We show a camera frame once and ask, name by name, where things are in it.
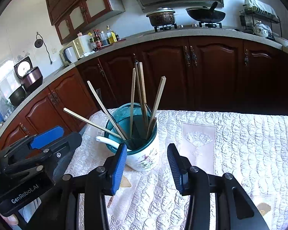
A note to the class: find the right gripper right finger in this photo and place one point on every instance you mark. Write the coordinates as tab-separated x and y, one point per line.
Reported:
183	177

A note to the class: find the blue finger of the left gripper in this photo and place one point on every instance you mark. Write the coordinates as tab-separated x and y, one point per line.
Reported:
43	139

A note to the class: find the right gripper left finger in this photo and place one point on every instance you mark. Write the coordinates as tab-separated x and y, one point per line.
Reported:
114	170

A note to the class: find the wooden chopstick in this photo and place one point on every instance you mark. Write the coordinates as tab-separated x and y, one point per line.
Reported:
120	131
87	121
156	105
141	91
132	99

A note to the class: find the white ceramic soup spoon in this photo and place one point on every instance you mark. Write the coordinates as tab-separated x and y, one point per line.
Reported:
113	144

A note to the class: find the black fork wooden handle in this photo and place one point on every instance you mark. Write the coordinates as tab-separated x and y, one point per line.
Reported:
99	95

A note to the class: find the left white gloved hand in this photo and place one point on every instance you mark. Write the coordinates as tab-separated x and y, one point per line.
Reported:
11	220

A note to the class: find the white floral utensil cup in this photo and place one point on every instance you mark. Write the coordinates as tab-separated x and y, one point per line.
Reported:
142	152

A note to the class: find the rice cooker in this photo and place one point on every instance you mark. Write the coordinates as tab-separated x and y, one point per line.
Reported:
31	77

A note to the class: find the pink quilted tablecloth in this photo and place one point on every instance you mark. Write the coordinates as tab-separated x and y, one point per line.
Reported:
253	149

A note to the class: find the white microwave oven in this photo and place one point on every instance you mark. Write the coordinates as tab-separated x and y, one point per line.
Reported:
76	49

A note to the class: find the dark wooden base cabinets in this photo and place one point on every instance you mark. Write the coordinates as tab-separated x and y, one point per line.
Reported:
203	73

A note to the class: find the condiment bottles group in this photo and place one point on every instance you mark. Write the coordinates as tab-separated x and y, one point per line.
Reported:
100	39

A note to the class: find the lidded cooking pot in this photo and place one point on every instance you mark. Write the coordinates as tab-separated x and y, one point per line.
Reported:
161	17

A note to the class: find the black wok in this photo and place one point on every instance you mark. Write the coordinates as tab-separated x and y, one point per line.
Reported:
206	15

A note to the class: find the dish drying rack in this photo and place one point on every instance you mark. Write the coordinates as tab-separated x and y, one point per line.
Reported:
256	13

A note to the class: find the wooden upper wall cabinet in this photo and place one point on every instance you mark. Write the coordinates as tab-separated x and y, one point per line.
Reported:
69	17

